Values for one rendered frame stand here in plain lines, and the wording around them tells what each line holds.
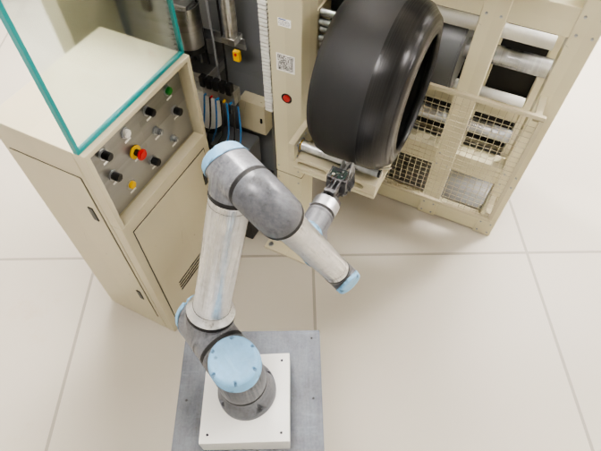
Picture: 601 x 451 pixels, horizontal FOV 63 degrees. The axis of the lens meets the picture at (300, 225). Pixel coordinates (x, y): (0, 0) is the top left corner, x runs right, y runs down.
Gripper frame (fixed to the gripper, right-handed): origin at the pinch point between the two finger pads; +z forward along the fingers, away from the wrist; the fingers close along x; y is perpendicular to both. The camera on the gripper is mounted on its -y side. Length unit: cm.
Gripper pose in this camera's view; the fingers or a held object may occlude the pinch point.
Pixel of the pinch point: (351, 165)
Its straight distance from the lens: 176.6
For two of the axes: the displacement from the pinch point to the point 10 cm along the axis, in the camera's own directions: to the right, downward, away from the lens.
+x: -9.0, -3.6, 2.6
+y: 0.0, -5.8, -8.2
